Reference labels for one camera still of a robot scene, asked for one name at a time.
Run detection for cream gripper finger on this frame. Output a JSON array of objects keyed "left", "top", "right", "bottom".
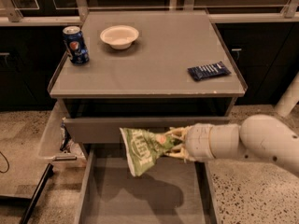
[
  {"left": 166, "top": 126, "right": 191, "bottom": 139},
  {"left": 165, "top": 148, "right": 189, "bottom": 161}
]

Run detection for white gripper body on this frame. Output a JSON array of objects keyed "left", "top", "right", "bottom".
[{"left": 185, "top": 123, "right": 214, "bottom": 162}]

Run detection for green jalapeno chip bag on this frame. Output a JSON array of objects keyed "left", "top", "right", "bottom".
[{"left": 120, "top": 128, "right": 182, "bottom": 176}]

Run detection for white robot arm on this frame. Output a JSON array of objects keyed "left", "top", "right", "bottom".
[{"left": 168, "top": 115, "right": 299, "bottom": 176}]

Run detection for grey open middle drawer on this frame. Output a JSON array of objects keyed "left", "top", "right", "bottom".
[{"left": 74, "top": 148, "right": 221, "bottom": 224}]

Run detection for grey drawer cabinet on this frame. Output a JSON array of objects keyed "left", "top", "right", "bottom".
[{"left": 47, "top": 10, "right": 249, "bottom": 161}]

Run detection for grey top drawer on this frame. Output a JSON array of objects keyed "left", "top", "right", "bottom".
[{"left": 64, "top": 117, "right": 229, "bottom": 144}]

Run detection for dark blue snack bar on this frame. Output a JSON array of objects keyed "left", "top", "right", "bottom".
[{"left": 187, "top": 62, "right": 231, "bottom": 81}]

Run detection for snack bags in bin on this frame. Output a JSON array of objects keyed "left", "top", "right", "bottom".
[{"left": 60, "top": 117, "right": 83, "bottom": 156}]

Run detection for dark background cabinets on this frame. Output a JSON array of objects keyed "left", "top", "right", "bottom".
[{"left": 0, "top": 0, "right": 298, "bottom": 111}]

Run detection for black floor bar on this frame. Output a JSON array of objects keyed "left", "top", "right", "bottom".
[{"left": 19, "top": 163, "right": 53, "bottom": 224}]

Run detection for blue pepsi can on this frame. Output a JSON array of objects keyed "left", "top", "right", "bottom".
[{"left": 63, "top": 26, "right": 89, "bottom": 65}]

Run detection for metal cabinet handle right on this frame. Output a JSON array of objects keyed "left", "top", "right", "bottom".
[{"left": 231, "top": 48, "right": 242, "bottom": 62}]

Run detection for white post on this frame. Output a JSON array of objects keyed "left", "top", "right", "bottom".
[{"left": 275, "top": 72, "right": 299, "bottom": 117}]

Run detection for black cable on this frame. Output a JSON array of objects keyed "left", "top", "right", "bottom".
[{"left": 0, "top": 150, "right": 10, "bottom": 175}]

